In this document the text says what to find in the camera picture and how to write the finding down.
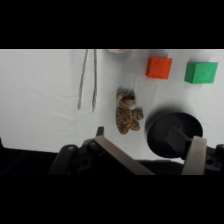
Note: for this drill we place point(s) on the red block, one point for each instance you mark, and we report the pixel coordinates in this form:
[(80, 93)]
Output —
[(159, 68)]

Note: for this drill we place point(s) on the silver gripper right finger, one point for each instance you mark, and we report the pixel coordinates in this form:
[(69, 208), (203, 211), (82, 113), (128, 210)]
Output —
[(195, 156)]

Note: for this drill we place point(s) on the metal tongs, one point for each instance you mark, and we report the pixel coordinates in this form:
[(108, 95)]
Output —
[(94, 83)]

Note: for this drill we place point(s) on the tiger plush toy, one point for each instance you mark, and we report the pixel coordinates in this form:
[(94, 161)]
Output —
[(126, 116)]

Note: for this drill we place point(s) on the black bowl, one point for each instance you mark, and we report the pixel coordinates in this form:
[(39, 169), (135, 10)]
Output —
[(160, 133)]

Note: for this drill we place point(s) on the green block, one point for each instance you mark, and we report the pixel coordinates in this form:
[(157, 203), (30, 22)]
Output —
[(201, 72)]

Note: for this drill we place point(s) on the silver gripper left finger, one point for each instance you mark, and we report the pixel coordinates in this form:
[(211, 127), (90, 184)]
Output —
[(120, 156)]

